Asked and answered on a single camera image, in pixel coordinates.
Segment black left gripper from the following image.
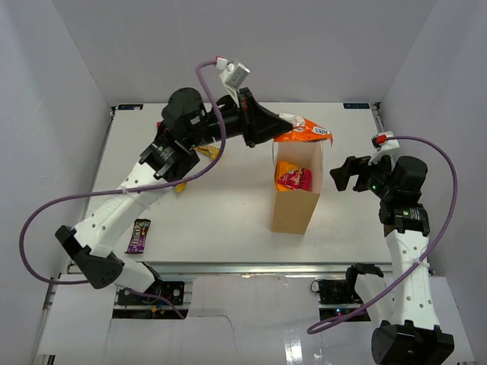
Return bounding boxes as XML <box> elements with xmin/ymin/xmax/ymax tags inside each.
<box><xmin>186</xmin><ymin>87</ymin><xmax>292</xmax><ymax>149</ymax></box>

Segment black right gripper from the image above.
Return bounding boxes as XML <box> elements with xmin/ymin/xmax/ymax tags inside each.
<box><xmin>331</xmin><ymin>151</ymin><xmax>396</xmax><ymax>200</ymax></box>

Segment orange Skittles snack bag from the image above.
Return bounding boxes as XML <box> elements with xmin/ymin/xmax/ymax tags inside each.
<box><xmin>273</xmin><ymin>113</ymin><xmax>333</xmax><ymax>144</ymax></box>

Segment orange yellow snack bag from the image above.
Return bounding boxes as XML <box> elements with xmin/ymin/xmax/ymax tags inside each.
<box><xmin>275</xmin><ymin>161</ymin><xmax>299</xmax><ymax>188</ymax></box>

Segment red Himalaya candy packet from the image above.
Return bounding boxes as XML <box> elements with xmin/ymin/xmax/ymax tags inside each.
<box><xmin>277</xmin><ymin>168</ymin><xmax>312</xmax><ymax>192</ymax></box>

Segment brown paper bag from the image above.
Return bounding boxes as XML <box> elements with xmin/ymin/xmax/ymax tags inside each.
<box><xmin>271</xmin><ymin>141</ymin><xmax>323</xmax><ymax>235</ymax></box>

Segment purple M&M's packet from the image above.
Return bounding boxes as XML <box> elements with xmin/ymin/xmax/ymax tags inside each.
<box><xmin>126</xmin><ymin>219</ymin><xmax>151</xmax><ymax>255</ymax></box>

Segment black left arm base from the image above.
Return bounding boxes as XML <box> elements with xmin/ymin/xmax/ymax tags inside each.
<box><xmin>116</xmin><ymin>281</ymin><xmax>185</xmax><ymax>308</ymax></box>

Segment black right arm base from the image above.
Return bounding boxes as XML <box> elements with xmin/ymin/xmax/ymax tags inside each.
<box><xmin>310</xmin><ymin>262</ymin><xmax>384</xmax><ymax>305</ymax></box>

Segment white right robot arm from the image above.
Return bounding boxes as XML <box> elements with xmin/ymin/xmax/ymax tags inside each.
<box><xmin>330</xmin><ymin>156</ymin><xmax>454</xmax><ymax>364</ymax></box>

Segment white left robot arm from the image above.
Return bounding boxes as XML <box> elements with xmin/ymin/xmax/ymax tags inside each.
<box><xmin>55</xmin><ymin>87</ymin><xmax>293</xmax><ymax>303</ymax></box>

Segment far yellow M&M's packet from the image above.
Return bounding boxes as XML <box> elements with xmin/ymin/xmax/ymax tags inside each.
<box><xmin>195</xmin><ymin>145</ymin><xmax>220</xmax><ymax>160</ymax></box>

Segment yellow m&m's packet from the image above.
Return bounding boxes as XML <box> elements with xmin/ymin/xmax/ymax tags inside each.
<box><xmin>195</xmin><ymin>145</ymin><xmax>220</xmax><ymax>160</ymax></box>
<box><xmin>174</xmin><ymin>182</ymin><xmax>187</xmax><ymax>193</ymax></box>

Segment dark label right table corner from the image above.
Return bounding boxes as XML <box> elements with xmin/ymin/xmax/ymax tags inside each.
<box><xmin>343</xmin><ymin>103</ymin><xmax>370</xmax><ymax>110</ymax></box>

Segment dark label table corner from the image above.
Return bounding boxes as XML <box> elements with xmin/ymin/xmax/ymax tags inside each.
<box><xmin>343</xmin><ymin>103</ymin><xmax>370</xmax><ymax>110</ymax></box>
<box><xmin>116</xmin><ymin>103</ymin><xmax>144</xmax><ymax>111</ymax></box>

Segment near yellow M&M's packet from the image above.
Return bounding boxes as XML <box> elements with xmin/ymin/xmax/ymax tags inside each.
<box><xmin>174</xmin><ymin>182</ymin><xmax>187</xmax><ymax>193</ymax></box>

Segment dark label left table corner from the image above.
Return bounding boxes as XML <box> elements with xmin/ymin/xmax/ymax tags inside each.
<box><xmin>116</xmin><ymin>103</ymin><xmax>144</xmax><ymax>111</ymax></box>

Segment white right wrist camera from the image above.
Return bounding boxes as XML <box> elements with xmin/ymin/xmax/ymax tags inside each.
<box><xmin>368</xmin><ymin>132</ymin><xmax>399</xmax><ymax>165</ymax></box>

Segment aluminium front rail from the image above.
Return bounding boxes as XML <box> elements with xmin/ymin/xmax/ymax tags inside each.
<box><xmin>67</xmin><ymin>260</ymin><xmax>404</xmax><ymax>277</ymax></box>

